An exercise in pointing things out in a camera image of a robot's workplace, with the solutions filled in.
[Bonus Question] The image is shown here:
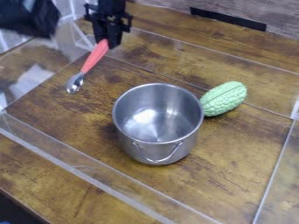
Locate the orange handled metal spoon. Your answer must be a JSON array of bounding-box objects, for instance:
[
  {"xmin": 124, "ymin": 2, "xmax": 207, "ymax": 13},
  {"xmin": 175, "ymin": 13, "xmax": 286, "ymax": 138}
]
[{"xmin": 66, "ymin": 38, "xmax": 108, "ymax": 94}]

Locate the clear acrylic enclosure wall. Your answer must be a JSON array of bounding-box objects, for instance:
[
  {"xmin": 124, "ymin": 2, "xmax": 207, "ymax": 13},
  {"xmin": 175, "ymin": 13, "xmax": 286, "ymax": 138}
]
[{"xmin": 0, "ymin": 22, "xmax": 299, "ymax": 224}]

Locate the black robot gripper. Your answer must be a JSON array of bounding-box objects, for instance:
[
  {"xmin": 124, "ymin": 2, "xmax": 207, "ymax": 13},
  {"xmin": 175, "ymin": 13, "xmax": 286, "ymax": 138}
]
[{"xmin": 84, "ymin": 0, "xmax": 134, "ymax": 49}]

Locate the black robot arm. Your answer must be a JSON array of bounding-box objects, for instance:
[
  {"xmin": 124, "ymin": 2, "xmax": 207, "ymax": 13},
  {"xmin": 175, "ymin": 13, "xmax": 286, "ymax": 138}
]
[{"xmin": 0, "ymin": 0, "xmax": 134, "ymax": 49}]

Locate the green bitter melon toy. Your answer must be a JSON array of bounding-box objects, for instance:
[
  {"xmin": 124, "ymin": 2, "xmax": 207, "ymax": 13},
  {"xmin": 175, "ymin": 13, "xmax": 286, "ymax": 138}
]
[{"xmin": 201, "ymin": 81, "xmax": 247, "ymax": 116}]

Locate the stainless steel pot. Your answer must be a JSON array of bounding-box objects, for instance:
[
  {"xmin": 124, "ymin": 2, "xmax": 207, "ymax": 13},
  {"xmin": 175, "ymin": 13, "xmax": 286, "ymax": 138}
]
[{"xmin": 112, "ymin": 83, "xmax": 205, "ymax": 165}]

